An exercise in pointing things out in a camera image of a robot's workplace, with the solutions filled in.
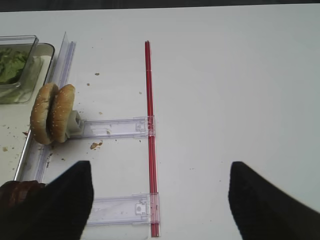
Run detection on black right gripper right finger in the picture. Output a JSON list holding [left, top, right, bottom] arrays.
[[228, 161, 320, 240]]

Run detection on clear plastic salad container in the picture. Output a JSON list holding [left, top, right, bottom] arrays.
[[0, 35, 39, 88]]

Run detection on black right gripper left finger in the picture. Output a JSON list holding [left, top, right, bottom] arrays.
[[0, 161, 94, 240]]

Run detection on grey bun support bracket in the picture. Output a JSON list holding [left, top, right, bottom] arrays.
[[66, 110, 84, 138]]

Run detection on sesame bun top front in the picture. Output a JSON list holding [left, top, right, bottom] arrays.
[[30, 82, 59, 145]]

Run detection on green lettuce leaves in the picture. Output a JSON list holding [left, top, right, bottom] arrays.
[[0, 47, 28, 85]]

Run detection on sesame bun top rear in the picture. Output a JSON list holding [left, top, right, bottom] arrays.
[[49, 84, 75, 143]]

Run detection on right red strip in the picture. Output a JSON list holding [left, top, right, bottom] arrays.
[[144, 40, 161, 238]]

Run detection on sesame bun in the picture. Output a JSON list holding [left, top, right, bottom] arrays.
[[49, 84, 75, 143], [30, 82, 59, 145]]

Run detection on lower right clear cross divider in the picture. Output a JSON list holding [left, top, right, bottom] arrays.
[[87, 193, 160, 226]]

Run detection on clear cross divider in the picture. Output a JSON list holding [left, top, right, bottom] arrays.
[[87, 193, 160, 226], [74, 116, 156, 139]]

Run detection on brown meat patties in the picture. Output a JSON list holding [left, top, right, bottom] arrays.
[[0, 180, 46, 214]]

